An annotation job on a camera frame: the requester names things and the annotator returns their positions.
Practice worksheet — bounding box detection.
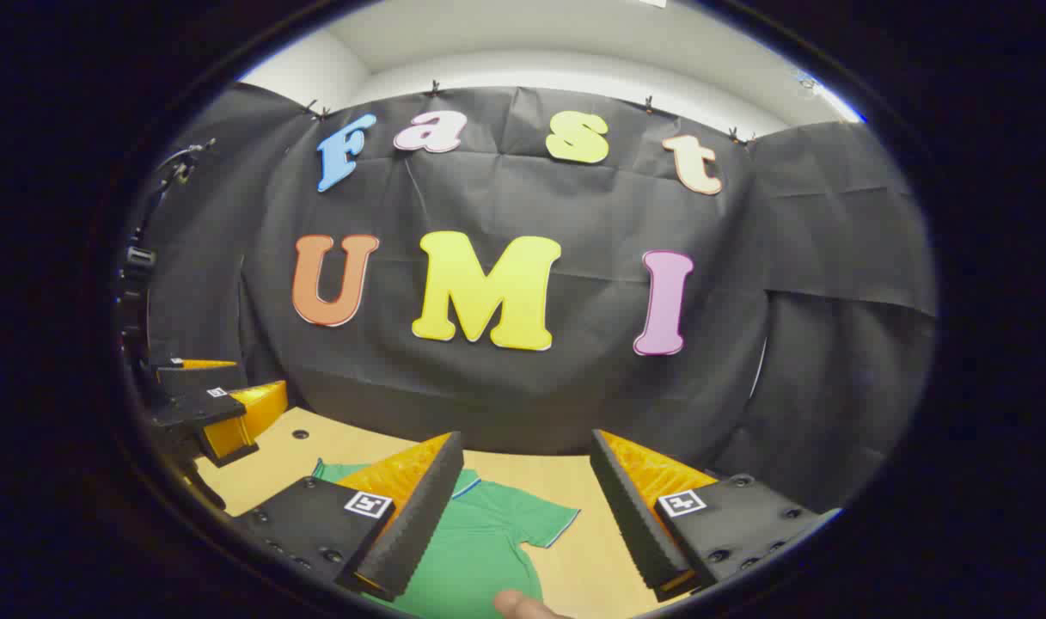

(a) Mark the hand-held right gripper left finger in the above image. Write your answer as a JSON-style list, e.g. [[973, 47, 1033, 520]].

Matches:
[[230, 430, 465, 603]]

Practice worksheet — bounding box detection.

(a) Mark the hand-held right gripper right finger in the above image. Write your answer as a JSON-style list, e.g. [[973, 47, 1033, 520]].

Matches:
[[590, 428, 843, 603]]

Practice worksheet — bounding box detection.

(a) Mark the green T-shirt with collar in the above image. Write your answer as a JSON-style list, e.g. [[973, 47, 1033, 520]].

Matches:
[[312, 460, 582, 619]]

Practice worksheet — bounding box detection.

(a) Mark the black backdrop cloth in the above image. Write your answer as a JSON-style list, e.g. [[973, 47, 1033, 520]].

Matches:
[[144, 82, 940, 517]]

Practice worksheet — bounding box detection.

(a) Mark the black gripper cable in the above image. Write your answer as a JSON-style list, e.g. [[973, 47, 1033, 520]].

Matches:
[[149, 138, 218, 250]]

